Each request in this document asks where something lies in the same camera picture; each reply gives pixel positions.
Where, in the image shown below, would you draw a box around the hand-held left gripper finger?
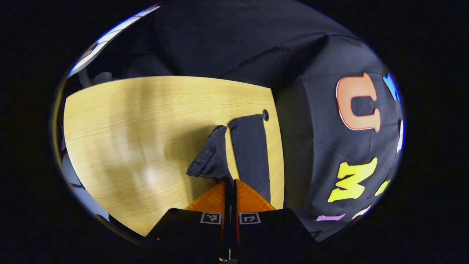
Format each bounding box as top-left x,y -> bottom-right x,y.
231,179 -> 318,263
145,181 -> 229,263

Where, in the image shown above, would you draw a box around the dark jeans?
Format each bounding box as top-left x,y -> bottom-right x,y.
186,113 -> 272,203

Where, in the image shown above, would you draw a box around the black backdrop cloth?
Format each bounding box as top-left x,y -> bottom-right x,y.
70,0 -> 403,243

